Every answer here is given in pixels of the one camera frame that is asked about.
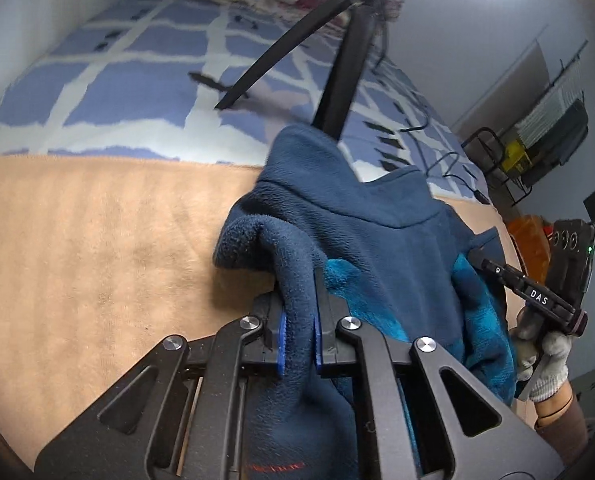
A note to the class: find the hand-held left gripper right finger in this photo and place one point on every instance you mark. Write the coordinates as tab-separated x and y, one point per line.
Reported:
318	355

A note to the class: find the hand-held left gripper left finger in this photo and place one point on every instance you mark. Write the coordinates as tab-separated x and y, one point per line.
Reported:
280	345

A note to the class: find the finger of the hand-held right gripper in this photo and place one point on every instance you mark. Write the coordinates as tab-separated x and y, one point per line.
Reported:
495	267

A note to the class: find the navy plaid-lined fleece jacket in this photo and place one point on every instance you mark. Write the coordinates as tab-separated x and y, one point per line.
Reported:
377	200

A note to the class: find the person's right forearm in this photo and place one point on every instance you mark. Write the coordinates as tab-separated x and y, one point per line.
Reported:
560	425

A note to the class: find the person's right hand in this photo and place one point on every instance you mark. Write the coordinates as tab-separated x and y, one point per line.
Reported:
552	357

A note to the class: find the orange object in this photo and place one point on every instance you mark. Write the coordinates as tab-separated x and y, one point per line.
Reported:
527	245

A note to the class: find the yellow box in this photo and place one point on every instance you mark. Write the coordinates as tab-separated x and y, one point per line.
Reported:
513	156

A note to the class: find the black metal rack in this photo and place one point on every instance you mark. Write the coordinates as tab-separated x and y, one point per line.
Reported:
492	150

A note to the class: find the white door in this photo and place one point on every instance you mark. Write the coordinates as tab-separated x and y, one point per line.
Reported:
502	90

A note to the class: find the tan blanket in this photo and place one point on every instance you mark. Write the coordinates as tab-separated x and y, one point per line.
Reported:
102	240

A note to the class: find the black tripod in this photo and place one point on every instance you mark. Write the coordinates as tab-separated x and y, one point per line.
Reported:
337	90

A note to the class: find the blue white patterned bedsheet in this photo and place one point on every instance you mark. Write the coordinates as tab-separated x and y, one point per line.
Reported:
127	85

